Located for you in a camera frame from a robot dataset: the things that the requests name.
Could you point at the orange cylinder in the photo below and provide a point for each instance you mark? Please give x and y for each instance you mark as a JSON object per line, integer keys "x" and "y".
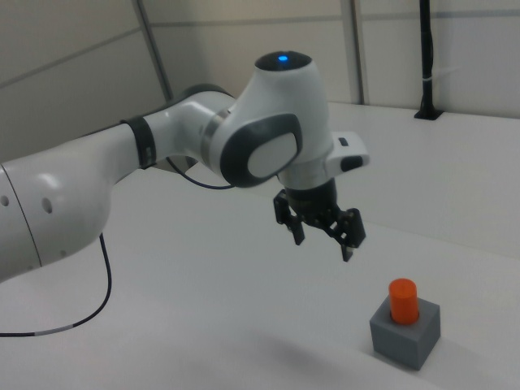
{"x": 402, "y": 302}

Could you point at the black pole with clamp base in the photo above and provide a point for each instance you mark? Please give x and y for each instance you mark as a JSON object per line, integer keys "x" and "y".
{"x": 427, "y": 61}

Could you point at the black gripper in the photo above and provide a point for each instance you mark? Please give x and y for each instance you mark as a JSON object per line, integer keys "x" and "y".
{"x": 315, "y": 203}

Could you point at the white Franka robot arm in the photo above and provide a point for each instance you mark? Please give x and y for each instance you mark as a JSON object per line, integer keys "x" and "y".
{"x": 162, "y": 130}

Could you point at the grey block with round hole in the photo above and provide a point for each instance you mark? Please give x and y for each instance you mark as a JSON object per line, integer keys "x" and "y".
{"x": 406, "y": 345}

